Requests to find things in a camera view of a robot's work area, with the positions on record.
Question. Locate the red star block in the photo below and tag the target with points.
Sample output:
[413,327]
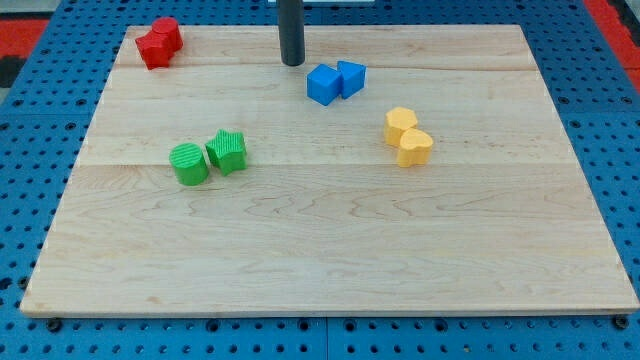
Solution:
[155,50]

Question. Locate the green star block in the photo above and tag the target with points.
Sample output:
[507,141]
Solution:
[227,151]

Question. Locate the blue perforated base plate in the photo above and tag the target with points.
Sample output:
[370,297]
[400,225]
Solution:
[47,112]

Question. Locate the green cylinder block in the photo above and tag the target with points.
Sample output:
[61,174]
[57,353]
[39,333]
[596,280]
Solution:
[188,163]

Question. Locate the blue triangle block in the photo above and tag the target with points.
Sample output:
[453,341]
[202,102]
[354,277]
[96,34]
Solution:
[353,76]

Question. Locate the yellow heart block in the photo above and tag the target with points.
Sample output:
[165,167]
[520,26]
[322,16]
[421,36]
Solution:
[414,148]

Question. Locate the red cylinder block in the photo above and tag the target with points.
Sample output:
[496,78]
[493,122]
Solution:
[167,29]

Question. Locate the blue cube block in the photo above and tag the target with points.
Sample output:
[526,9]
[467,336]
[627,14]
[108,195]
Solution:
[323,84]

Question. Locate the wooden board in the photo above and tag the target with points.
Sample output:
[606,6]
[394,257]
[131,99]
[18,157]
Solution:
[323,221]

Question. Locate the yellow hexagon block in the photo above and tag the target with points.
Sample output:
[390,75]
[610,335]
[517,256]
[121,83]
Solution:
[397,121]

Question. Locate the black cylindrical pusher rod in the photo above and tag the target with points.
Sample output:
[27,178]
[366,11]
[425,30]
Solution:
[291,31]

